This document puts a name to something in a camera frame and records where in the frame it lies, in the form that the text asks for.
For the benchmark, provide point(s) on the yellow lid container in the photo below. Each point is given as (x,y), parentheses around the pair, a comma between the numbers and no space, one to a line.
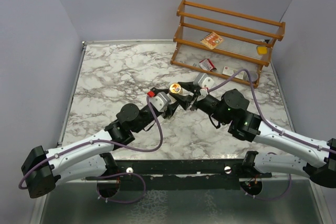
(261,50)

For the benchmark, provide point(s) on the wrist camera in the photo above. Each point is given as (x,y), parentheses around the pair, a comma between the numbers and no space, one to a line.
(204,82)
(159,101)

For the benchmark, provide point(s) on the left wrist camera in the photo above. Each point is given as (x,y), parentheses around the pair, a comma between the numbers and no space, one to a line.
(159,101)

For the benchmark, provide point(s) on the wooden shelf rack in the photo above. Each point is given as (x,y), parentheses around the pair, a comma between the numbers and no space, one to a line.
(242,33)

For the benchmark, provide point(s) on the white green medicine box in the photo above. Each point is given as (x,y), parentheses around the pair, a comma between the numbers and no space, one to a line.
(229,71)

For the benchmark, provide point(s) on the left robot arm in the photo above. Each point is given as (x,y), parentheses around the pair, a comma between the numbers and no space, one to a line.
(44,169)

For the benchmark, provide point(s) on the clear pill bottle gold lid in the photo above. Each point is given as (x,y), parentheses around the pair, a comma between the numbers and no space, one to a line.
(176,88)

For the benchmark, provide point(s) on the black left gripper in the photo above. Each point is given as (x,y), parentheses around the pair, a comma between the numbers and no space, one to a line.
(171,109)

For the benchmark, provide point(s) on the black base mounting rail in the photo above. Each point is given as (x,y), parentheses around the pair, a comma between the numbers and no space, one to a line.
(179,174)

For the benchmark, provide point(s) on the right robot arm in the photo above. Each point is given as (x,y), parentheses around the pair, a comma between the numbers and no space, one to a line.
(305,156)

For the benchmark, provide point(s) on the red white medicine packet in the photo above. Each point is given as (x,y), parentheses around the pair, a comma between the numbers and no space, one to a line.
(207,65)

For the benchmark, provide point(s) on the grey round container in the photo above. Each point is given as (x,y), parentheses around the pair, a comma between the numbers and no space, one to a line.
(252,76)

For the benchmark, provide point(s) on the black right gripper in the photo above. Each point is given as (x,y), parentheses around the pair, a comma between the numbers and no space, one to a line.
(184,100)

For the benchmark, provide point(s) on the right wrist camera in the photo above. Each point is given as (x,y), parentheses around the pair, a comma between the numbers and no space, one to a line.
(204,82)

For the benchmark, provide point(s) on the orange snack packet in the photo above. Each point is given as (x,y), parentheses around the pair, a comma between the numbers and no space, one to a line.
(212,40)

